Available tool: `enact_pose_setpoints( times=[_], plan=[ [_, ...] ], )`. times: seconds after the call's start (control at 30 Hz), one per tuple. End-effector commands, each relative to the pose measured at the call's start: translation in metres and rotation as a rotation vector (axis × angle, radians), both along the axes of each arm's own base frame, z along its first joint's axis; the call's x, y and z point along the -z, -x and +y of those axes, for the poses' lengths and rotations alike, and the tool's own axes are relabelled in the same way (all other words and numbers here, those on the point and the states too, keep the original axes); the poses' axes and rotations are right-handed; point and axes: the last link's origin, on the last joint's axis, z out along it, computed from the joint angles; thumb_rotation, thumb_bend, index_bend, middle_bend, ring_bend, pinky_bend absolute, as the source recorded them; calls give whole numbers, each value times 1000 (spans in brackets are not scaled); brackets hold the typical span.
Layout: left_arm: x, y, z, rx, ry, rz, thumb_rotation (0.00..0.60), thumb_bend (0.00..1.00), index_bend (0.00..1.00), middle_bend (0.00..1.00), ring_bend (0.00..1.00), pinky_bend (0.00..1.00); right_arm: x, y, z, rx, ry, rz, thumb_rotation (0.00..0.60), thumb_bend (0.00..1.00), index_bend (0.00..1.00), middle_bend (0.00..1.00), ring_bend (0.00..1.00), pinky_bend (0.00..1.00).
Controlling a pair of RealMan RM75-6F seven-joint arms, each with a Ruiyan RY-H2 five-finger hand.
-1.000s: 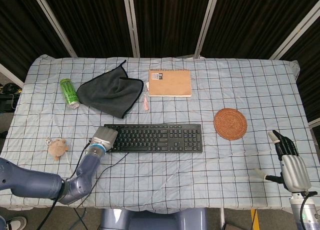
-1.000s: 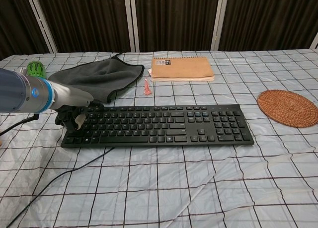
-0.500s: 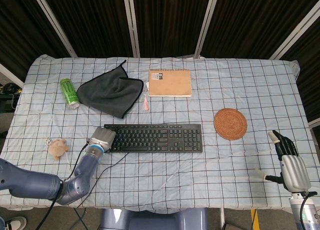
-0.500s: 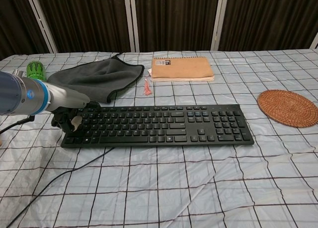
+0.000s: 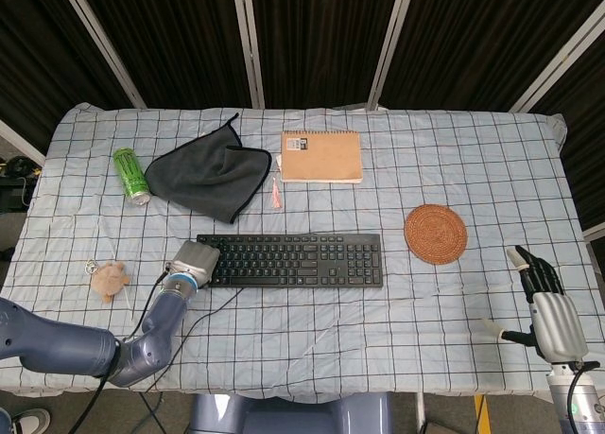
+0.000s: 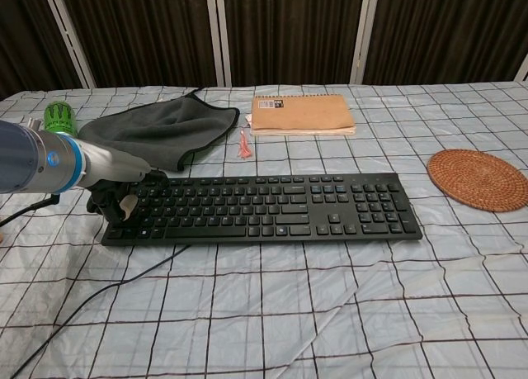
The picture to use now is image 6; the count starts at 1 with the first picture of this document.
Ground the white screen frame post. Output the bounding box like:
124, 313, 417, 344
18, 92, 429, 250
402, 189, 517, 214
347, 0, 381, 85
204, 0, 237, 87
40, 0, 99, 89
512, 54, 528, 83

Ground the dark brown screen panel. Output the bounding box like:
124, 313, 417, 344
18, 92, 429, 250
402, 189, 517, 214
222, 0, 367, 87
57, 0, 219, 89
362, 0, 528, 85
0, 0, 83, 99

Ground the black keyboard cable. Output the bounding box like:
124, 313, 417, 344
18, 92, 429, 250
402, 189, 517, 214
0, 244, 193, 379

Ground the black computer keyboard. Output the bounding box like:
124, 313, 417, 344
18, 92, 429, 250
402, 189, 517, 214
101, 173, 423, 247

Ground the blue checked tablecloth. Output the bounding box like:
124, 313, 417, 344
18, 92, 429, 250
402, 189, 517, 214
0, 79, 528, 379

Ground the pink tassel bookmark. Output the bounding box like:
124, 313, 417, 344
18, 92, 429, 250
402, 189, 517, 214
237, 113, 255, 160

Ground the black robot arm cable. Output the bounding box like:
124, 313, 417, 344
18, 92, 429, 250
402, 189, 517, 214
0, 192, 62, 227

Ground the brown kraft spiral notebook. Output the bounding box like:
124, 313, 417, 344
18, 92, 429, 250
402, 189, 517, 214
250, 93, 357, 137

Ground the green energy drink can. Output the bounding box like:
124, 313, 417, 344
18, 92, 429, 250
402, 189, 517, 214
43, 98, 80, 137

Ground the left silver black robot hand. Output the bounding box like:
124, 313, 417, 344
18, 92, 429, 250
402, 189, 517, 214
80, 141, 171, 225

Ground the round woven rattan coaster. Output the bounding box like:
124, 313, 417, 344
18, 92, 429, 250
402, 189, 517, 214
427, 148, 518, 213

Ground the grey microfibre cloth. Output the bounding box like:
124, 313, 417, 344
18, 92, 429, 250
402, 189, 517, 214
77, 88, 241, 173

